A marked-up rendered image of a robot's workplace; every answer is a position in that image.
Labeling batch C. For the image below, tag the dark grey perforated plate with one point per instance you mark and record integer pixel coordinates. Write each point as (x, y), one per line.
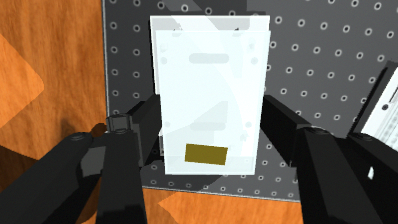
(326, 59)

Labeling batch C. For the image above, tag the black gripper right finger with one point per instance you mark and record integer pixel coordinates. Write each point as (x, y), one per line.
(329, 169)

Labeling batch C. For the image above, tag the white multi-well plate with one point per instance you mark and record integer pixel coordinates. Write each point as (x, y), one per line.
(388, 129)

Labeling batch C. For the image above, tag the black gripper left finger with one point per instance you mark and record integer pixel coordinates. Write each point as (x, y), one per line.
(48, 192)

